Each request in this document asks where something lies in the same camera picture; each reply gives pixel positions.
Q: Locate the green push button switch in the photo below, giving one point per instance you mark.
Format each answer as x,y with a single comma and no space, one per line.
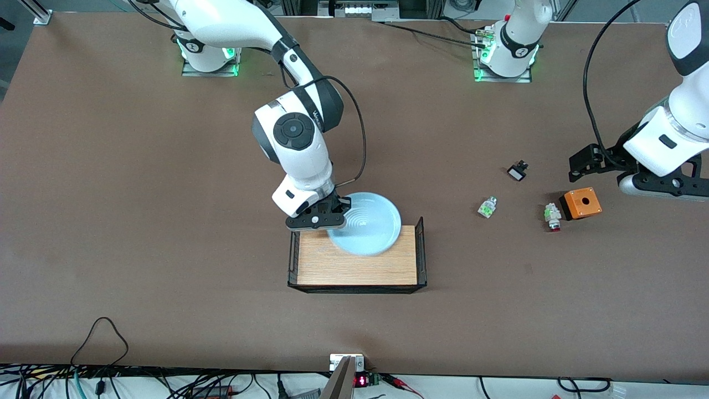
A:
487,208

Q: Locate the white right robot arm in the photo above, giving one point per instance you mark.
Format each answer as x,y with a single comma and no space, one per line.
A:
232,25

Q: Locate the circuit board red display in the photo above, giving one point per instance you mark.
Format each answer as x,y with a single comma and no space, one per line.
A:
361,381

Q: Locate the grey metal mounting bar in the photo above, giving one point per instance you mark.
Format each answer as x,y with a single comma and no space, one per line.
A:
339,385

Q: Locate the red push button switch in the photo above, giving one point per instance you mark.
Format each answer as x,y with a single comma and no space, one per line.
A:
552,215

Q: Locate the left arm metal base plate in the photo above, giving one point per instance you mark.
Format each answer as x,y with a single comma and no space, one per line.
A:
482,78

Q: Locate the silver metal bracket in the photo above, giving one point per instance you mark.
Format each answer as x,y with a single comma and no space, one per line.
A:
335,363

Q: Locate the orange box with round hole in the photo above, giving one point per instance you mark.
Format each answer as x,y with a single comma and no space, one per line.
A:
581,206

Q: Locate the red test lead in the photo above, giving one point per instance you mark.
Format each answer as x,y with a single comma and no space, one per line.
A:
394,380

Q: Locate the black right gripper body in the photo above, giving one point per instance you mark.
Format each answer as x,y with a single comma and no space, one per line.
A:
333,204

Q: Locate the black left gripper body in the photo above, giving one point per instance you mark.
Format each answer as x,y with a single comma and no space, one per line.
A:
614,154

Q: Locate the light blue round plate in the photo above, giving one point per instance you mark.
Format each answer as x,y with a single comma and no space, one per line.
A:
371,227

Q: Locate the small black switch module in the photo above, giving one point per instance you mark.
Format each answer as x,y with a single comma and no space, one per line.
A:
517,173

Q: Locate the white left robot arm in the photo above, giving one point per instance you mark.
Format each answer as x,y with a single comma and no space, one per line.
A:
518,33

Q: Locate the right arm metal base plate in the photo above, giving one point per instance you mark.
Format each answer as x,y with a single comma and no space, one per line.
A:
210,73

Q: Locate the white power strip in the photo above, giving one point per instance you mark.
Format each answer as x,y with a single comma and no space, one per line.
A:
360,10

